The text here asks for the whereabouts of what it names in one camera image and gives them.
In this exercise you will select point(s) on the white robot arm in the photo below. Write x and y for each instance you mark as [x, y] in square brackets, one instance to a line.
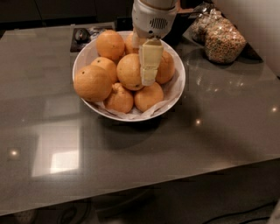
[257, 20]

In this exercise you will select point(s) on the orange in centre top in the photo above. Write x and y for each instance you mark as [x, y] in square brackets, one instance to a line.
[128, 72]

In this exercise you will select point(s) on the white paper bowl liner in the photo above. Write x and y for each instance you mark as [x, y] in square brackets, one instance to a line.
[172, 91]

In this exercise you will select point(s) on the white bowl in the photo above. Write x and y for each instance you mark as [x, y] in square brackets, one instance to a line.
[89, 53]

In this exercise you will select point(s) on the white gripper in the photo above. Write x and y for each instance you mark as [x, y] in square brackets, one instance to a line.
[152, 22]

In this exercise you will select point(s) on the orange at back left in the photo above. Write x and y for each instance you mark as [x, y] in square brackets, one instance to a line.
[110, 44]

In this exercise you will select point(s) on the black computer mouse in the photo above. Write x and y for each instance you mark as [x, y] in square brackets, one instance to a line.
[81, 35]

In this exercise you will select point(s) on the orange at front right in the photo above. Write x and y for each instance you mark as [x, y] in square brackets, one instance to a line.
[148, 96]

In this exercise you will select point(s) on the orange at front middle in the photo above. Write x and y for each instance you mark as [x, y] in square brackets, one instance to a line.
[120, 99]

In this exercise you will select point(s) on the glass jar behind cereal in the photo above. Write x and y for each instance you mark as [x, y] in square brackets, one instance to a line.
[202, 22]

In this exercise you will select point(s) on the large orange front left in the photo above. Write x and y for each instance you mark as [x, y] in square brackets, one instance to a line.
[92, 83]

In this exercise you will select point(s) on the orange at back middle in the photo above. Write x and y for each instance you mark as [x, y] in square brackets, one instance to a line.
[129, 48]

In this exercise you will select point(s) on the orange at middle left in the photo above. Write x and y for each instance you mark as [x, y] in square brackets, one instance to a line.
[107, 64]

